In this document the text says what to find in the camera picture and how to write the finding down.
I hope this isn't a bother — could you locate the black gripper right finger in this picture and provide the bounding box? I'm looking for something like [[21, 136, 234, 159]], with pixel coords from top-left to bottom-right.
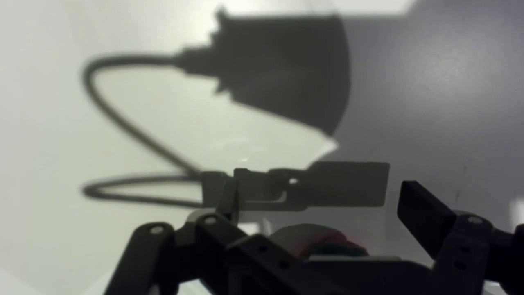
[[396, 180, 524, 295]]

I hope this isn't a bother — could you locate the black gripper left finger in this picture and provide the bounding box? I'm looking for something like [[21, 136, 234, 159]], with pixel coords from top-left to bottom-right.
[[103, 213, 430, 295]]

